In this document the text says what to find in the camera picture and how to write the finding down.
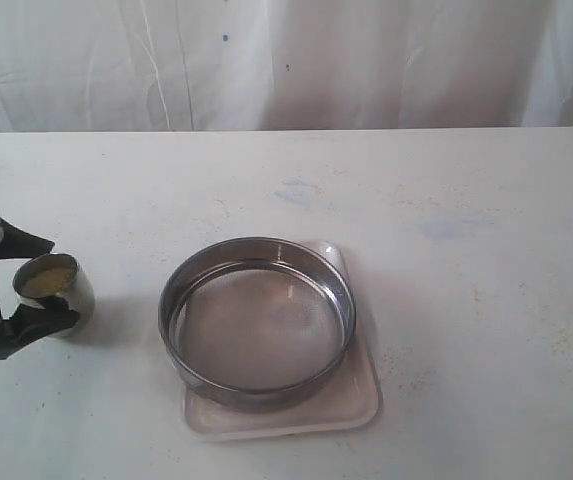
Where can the white square plastic tray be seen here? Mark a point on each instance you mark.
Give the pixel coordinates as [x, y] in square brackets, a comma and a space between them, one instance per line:
[361, 390]

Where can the stainless steel cup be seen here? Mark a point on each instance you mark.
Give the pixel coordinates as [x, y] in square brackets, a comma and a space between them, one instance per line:
[79, 294]

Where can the white backdrop curtain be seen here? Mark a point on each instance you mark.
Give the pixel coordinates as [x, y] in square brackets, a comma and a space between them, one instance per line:
[256, 65]

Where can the round steel mesh sieve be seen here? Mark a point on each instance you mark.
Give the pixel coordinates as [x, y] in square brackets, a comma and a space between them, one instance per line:
[241, 254]

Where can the yellow grain mixture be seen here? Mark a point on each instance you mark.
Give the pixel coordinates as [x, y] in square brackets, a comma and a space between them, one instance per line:
[49, 282]

